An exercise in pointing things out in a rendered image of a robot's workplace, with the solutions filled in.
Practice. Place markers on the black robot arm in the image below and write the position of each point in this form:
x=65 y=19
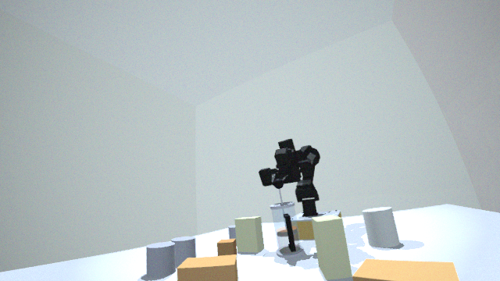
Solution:
x=305 y=188

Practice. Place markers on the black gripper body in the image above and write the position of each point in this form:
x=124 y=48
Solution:
x=305 y=168

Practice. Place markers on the grey cylinder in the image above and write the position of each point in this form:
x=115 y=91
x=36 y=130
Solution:
x=380 y=227
x=185 y=248
x=232 y=232
x=160 y=260

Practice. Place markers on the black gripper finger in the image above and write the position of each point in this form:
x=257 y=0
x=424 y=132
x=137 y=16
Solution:
x=289 y=177
x=273 y=175

